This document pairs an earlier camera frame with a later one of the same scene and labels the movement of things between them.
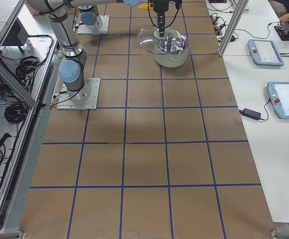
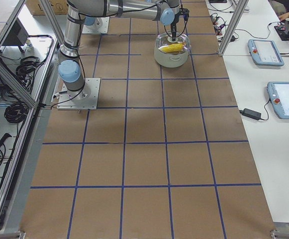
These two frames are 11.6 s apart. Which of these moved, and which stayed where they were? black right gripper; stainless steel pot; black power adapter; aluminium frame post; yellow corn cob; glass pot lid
Moved: yellow corn cob; black right gripper; glass pot lid
Stayed: aluminium frame post; stainless steel pot; black power adapter
